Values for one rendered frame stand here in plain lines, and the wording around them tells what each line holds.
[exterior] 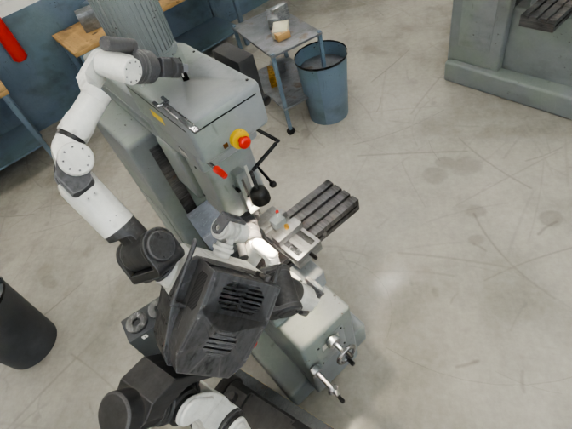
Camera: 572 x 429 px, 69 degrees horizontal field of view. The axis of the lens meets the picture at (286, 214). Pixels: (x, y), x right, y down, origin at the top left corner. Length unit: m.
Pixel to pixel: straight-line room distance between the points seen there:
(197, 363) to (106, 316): 2.35
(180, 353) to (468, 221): 2.53
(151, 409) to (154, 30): 1.11
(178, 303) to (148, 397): 0.25
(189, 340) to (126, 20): 0.96
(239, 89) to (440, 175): 2.52
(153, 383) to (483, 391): 1.93
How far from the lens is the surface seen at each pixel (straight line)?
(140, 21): 1.48
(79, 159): 1.07
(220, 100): 1.24
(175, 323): 1.16
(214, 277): 1.02
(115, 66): 1.14
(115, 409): 1.20
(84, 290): 3.72
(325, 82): 3.82
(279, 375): 2.53
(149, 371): 1.24
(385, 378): 2.67
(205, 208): 2.16
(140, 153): 1.87
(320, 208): 2.15
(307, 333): 2.02
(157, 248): 1.07
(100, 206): 1.09
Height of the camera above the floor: 2.53
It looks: 48 degrees down
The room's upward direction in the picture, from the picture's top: 18 degrees counter-clockwise
